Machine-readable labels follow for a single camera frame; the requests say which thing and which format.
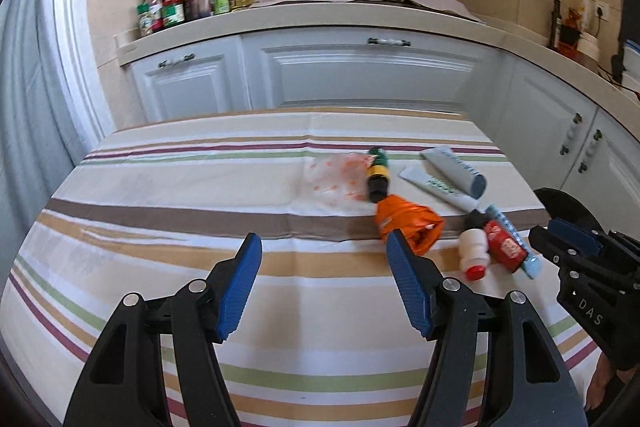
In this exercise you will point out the white door frame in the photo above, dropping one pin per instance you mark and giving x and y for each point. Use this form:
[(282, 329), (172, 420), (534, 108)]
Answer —
[(80, 32)]

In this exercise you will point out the red black small appliance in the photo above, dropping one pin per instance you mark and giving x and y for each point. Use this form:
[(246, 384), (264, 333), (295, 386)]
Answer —
[(570, 34)]

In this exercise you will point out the grey curtain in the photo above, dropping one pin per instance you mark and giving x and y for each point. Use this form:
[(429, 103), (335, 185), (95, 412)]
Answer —
[(35, 82)]

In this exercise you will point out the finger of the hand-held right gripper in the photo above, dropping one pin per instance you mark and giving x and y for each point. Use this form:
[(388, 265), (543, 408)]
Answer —
[(550, 247), (575, 234)]

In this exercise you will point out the white paper packet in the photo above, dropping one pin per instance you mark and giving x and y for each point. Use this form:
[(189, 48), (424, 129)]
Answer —
[(585, 14)]

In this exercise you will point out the green bottle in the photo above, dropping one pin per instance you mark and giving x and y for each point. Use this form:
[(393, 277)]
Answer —
[(378, 174)]

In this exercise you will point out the beige stone countertop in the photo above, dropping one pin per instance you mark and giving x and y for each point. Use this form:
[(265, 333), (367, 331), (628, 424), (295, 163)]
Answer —
[(350, 19)]

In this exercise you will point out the wide white cabinet door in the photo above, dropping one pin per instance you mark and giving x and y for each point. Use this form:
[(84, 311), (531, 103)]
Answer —
[(370, 77)]

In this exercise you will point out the white container with blue lid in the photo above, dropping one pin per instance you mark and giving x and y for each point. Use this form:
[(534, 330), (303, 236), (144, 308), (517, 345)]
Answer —
[(632, 57)]

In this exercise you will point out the clear wrapper with orange print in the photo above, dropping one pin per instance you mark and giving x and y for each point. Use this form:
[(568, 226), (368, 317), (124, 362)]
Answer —
[(332, 179)]

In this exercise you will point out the dark olive oil bottle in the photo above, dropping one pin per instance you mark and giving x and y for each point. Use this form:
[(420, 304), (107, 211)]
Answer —
[(556, 27)]

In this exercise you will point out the small white bottle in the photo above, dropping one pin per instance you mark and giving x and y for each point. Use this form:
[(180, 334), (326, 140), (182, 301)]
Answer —
[(472, 252)]

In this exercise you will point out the white green tube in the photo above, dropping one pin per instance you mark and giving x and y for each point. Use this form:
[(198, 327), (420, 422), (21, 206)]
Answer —
[(440, 189)]

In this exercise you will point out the orange plastic bag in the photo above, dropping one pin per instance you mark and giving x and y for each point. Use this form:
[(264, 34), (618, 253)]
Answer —
[(407, 219)]

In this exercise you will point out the red packet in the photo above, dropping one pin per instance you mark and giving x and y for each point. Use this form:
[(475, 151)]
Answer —
[(500, 242)]

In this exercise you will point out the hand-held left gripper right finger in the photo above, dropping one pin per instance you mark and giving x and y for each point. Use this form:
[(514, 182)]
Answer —
[(407, 287)]

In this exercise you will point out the striped tablecloth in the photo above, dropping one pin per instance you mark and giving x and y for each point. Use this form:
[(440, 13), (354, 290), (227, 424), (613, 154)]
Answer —
[(200, 187)]

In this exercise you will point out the white plastic container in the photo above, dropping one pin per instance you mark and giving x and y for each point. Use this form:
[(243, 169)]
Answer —
[(631, 79)]

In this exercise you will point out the person's right hand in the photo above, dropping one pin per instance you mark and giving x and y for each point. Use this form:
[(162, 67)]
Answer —
[(602, 384)]

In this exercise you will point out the white corner cabinet door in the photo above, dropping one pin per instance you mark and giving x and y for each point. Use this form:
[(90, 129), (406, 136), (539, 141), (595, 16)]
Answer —
[(535, 117)]

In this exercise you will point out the light blue tube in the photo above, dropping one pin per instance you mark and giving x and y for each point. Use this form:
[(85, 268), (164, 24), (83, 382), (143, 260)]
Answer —
[(502, 216)]

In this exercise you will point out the white wall socket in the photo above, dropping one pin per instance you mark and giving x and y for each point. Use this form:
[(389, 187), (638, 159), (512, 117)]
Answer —
[(601, 10)]

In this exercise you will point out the narrow white cabinet door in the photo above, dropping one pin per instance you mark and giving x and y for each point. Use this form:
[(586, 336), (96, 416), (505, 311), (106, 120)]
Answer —
[(185, 87)]

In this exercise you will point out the grey tube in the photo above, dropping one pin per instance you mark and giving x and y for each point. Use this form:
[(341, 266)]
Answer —
[(457, 167)]

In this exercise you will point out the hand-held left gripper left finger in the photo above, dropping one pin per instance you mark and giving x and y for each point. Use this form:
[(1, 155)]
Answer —
[(240, 287)]

